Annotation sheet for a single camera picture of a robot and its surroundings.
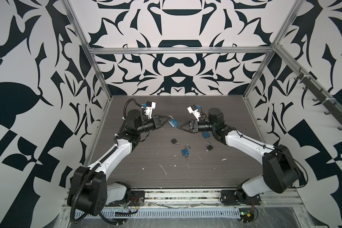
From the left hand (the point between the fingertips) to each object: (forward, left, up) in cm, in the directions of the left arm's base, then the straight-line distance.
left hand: (171, 115), depth 73 cm
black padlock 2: (0, -2, -29) cm, 29 cm away
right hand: (-5, -5, -4) cm, 8 cm away
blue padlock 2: (-8, -9, -27) cm, 29 cm away
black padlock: (-5, -24, -27) cm, 37 cm away
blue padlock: (-2, -1, -3) cm, 4 cm away
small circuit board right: (-41, -36, -29) cm, 61 cm away
